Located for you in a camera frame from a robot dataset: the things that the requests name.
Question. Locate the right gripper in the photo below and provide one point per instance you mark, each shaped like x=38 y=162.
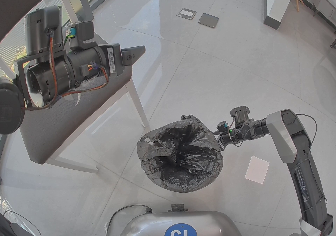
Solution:
x=233 y=137

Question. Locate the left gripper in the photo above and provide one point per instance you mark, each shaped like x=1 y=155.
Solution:
x=86 y=64

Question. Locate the black plastic bag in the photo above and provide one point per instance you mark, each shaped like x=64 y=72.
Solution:
x=181 y=158

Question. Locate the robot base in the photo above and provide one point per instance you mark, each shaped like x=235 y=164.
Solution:
x=181 y=223

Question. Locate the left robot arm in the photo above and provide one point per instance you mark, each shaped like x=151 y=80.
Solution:
x=43 y=30

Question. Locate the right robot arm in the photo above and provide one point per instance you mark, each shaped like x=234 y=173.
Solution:
x=283 y=135

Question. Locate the dark grey white-legged chair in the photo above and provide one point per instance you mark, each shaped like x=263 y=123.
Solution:
x=78 y=114

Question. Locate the low grey bench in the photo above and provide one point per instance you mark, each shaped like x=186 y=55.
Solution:
x=325 y=3

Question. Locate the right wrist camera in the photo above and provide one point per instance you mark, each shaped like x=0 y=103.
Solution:
x=221 y=126

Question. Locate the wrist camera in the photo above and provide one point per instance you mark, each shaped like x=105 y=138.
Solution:
x=85 y=32
x=221 y=126

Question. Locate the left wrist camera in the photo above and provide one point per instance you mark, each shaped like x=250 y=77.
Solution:
x=85 y=32

